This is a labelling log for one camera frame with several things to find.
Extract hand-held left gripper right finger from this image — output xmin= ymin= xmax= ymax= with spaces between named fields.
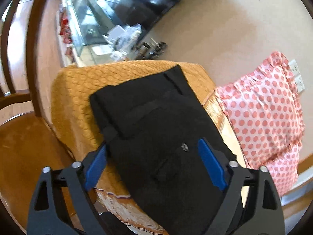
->
xmin=198 ymin=137 xmax=286 ymax=235

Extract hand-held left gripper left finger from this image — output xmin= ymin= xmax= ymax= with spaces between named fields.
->
xmin=26 ymin=144 xmax=108 ymax=235

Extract black pants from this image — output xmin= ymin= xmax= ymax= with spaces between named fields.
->
xmin=89 ymin=64 xmax=244 ymax=235

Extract pink polka dot pillow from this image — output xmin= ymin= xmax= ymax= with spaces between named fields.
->
xmin=215 ymin=51 xmax=306 ymax=197

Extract orange patterned cushion cover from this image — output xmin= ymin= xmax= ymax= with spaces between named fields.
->
xmin=50 ymin=60 xmax=250 ymax=235

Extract wooden chair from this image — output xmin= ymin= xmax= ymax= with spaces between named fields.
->
xmin=0 ymin=0 xmax=85 ymax=233

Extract dark metal cups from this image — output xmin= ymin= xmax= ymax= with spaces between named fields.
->
xmin=137 ymin=38 xmax=169 ymax=59

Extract clear plastic bottle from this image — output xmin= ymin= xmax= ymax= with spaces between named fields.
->
xmin=127 ymin=23 xmax=143 ymax=47

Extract glass display cabinet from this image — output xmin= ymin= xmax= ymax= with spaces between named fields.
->
xmin=60 ymin=0 xmax=128 ymax=67

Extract white wall socket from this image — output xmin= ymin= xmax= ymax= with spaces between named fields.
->
xmin=288 ymin=59 xmax=306 ymax=94

